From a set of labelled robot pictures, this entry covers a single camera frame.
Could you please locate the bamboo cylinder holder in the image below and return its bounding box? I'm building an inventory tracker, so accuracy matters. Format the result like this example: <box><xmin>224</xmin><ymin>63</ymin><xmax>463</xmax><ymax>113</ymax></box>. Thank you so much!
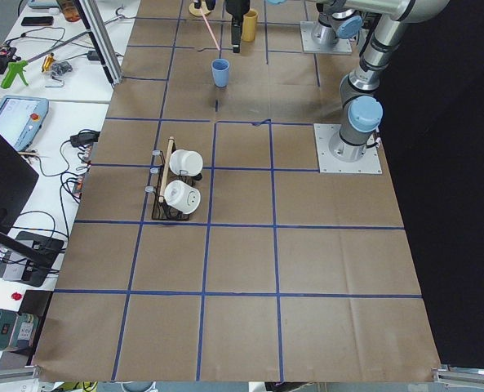
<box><xmin>242</xmin><ymin>8</ymin><xmax>259</xmax><ymax>42</ymax></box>

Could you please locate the aluminium frame post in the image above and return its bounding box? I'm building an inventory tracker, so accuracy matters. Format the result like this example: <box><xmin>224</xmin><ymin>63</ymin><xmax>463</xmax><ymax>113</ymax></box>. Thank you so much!
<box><xmin>74</xmin><ymin>0</ymin><xmax>122</xmax><ymax>86</ymax></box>

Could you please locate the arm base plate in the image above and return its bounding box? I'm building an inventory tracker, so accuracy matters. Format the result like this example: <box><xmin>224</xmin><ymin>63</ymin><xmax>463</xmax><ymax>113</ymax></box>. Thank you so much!
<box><xmin>300</xmin><ymin>21</ymin><xmax>353</xmax><ymax>56</ymax></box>
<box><xmin>313</xmin><ymin>123</ymin><xmax>382</xmax><ymax>175</ymax></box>

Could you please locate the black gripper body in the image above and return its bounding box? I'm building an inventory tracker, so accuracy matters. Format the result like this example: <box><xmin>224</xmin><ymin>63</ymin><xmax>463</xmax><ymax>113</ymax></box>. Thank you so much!
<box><xmin>225</xmin><ymin>0</ymin><xmax>251</xmax><ymax>17</ymax></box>
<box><xmin>193</xmin><ymin>0</ymin><xmax>215</xmax><ymax>10</ymax></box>

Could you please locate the teach pendant tablet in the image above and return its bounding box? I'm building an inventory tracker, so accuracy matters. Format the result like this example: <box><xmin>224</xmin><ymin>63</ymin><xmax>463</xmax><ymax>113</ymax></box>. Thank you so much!
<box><xmin>0</xmin><ymin>95</ymin><xmax>49</xmax><ymax>152</ymax></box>

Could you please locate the pink chopstick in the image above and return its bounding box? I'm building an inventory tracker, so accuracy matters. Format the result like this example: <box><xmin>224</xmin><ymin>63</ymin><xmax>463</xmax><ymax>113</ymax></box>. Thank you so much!
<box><xmin>198</xmin><ymin>7</ymin><xmax>221</xmax><ymax>52</ymax></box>

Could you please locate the green handled reacher grabber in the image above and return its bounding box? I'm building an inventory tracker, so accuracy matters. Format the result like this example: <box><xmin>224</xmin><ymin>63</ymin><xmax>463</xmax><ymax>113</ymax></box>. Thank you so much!
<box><xmin>0</xmin><ymin>3</ymin><xmax>140</xmax><ymax>90</ymax></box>

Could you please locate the black power adapter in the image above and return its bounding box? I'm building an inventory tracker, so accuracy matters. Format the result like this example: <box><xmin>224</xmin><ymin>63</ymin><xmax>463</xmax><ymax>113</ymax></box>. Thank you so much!
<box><xmin>69</xmin><ymin>130</ymin><xmax>100</xmax><ymax>147</ymax></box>

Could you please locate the green power supply box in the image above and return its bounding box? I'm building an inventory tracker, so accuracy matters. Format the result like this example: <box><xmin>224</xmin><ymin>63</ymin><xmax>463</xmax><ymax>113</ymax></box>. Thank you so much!
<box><xmin>0</xmin><ymin>309</ymin><xmax>38</xmax><ymax>351</ymax></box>

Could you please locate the wooden mug tree stand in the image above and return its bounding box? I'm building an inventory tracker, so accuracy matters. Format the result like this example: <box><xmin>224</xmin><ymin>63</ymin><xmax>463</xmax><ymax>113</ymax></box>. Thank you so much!
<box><xmin>189</xmin><ymin>1</ymin><xmax>211</xmax><ymax>17</ymax></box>

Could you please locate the white smiley mug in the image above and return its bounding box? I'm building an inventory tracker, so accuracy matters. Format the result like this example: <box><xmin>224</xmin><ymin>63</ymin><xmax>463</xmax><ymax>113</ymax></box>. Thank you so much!
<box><xmin>164</xmin><ymin>180</ymin><xmax>201</xmax><ymax>214</ymax></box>

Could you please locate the white mug with handle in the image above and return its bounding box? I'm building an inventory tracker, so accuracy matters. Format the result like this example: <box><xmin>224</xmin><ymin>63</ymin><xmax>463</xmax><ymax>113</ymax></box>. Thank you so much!
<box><xmin>169</xmin><ymin>149</ymin><xmax>203</xmax><ymax>176</ymax></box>

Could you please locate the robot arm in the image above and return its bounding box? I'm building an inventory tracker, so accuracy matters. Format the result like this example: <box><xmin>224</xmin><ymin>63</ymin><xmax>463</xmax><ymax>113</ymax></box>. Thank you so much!
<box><xmin>315</xmin><ymin>1</ymin><xmax>448</xmax><ymax>163</ymax></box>
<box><xmin>225</xmin><ymin>1</ymin><xmax>363</xmax><ymax>42</ymax></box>

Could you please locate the light blue plastic cup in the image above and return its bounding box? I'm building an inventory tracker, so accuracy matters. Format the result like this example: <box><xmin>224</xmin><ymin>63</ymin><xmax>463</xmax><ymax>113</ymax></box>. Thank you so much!
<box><xmin>211</xmin><ymin>58</ymin><xmax>230</xmax><ymax>88</ymax></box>

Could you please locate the black smartphone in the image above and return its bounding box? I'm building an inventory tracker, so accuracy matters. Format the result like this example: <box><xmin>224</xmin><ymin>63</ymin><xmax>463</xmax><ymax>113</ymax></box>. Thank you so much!
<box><xmin>21</xmin><ymin>16</ymin><xmax>54</xmax><ymax>27</ymax></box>

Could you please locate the black wire mug rack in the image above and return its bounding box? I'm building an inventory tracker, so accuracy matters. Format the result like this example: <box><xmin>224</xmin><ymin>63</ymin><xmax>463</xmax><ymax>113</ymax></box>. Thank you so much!
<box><xmin>145</xmin><ymin>136</ymin><xmax>203</xmax><ymax>221</ymax></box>

